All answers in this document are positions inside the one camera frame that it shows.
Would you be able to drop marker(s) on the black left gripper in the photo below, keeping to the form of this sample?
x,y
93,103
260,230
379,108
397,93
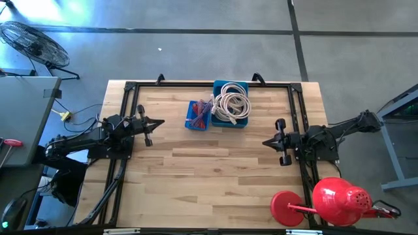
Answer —
x,y
140,125

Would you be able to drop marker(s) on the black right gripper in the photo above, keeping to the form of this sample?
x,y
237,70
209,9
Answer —
x,y
289,142

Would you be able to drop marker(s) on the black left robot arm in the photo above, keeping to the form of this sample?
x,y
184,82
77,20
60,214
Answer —
x,y
81,142

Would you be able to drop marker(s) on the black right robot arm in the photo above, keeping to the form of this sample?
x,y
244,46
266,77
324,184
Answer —
x,y
321,142

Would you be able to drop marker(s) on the small blue plastic bin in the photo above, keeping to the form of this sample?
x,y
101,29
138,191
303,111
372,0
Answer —
x,y
188,117

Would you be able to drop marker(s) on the large teal plastic bin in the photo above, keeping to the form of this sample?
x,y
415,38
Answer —
x,y
217,88

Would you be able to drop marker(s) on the red desk lamp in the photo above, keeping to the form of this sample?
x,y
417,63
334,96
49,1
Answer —
x,y
336,200

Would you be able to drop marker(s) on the yellow power plug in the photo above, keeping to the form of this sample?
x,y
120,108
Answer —
x,y
66,115

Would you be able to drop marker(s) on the grey metal bench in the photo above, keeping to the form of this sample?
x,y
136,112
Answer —
x,y
388,147

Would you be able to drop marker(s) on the grey side table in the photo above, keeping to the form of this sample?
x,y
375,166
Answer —
x,y
23,114

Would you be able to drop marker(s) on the black floor fan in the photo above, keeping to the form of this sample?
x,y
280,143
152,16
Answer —
x,y
36,45

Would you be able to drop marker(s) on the dark grey desk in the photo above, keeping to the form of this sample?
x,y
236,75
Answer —
x,y
13,182

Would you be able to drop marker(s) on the black computer mouse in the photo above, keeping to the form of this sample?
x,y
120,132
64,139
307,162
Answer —
x,y
14,212

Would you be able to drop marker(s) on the black table frame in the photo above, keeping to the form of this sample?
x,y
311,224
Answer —
x,y
156,84

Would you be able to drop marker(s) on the silver metal bracket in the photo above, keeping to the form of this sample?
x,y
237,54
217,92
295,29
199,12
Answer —
x,y
121,231
303,232

